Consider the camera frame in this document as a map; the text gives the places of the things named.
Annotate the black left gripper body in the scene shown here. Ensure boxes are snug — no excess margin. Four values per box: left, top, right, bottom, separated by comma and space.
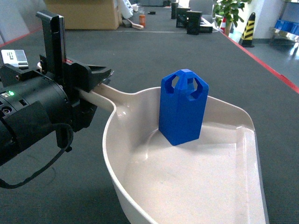
0, 10, 114, 152

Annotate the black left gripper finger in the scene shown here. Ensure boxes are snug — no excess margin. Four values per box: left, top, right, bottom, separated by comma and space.
88, 65, 114, 91

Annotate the blue plastic part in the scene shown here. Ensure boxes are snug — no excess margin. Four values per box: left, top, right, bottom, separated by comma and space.
158, 69, 209, 146

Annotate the beige plastic scoop tray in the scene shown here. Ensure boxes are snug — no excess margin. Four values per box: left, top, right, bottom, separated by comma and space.
79, 84, 269, 224

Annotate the metal shelf rack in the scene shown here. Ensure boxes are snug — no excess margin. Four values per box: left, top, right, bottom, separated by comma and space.
269, 0, 299, 45

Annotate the wooden brush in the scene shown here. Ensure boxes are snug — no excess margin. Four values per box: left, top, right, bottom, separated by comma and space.
122, 19, 144, 30

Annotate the large cardboard box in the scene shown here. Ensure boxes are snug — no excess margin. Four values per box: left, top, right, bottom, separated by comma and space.
45, 0, 121, 30

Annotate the orange can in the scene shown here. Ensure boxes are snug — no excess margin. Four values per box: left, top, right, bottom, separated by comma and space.
139, 14, 146, 27

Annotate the black block stack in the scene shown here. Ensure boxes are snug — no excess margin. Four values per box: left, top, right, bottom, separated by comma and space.
171, 1, 213, 35

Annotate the grey office chair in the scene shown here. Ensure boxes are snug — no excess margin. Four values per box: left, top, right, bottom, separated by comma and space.
188, 0, 215, 23

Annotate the red white traffic cone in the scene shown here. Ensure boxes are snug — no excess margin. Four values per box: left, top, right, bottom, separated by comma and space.
219, 17, 226, 33

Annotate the green potted plant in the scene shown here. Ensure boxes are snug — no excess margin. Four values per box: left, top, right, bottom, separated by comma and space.
214, 0, 251, 36

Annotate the yellow black traffic cone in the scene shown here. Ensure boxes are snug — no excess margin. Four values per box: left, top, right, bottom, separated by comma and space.
239, 12, 256, 48

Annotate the black cable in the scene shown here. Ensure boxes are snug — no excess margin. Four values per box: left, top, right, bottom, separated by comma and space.
0, 123, 74, 189

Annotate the silver camera box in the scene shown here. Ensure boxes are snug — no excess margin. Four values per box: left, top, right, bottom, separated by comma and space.
0, 49, 28, 70

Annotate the red frame work table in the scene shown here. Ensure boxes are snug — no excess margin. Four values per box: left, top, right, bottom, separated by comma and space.
218, 29, 299, 94

